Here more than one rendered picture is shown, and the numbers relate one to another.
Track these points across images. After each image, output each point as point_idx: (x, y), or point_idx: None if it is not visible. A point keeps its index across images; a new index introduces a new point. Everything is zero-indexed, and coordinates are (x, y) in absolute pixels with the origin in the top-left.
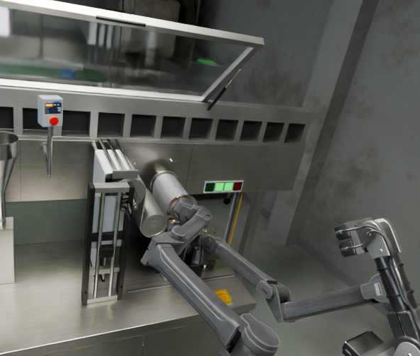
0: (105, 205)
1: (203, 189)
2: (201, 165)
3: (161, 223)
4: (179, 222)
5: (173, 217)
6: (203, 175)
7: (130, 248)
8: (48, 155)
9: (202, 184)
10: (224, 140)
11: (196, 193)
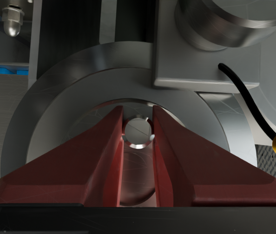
0: None
1: None
2: (0, 174)
3: None
4: (173, 81)
5: (201, 112)
6: None
7: None
8: None
9: None
10: None
11: (9, 77)
